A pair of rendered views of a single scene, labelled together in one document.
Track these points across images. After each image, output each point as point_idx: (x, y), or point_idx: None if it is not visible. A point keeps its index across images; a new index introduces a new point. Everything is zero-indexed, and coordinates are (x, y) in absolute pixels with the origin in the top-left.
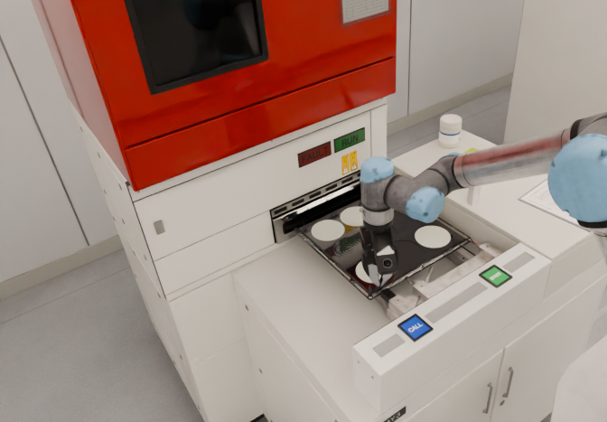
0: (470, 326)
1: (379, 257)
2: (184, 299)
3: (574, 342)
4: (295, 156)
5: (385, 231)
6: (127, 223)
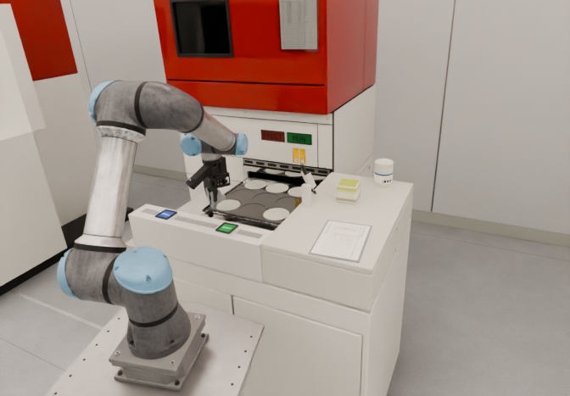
0: (187, 237)
1: (192, 176)
2: None
3: (337, 389)
4: (259, 131)
5: (206, 166)
6: None
